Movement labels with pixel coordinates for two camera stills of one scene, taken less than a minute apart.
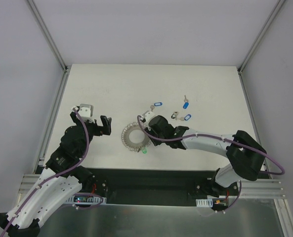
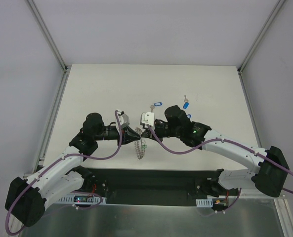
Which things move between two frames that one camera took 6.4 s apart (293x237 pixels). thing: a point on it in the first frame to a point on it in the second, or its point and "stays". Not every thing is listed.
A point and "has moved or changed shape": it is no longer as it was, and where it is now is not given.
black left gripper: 97,127 to 124,135
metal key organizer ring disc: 126,141 has moved or changed shape
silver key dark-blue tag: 186,103 stays
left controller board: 86,199 stays
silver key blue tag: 152,106 stays
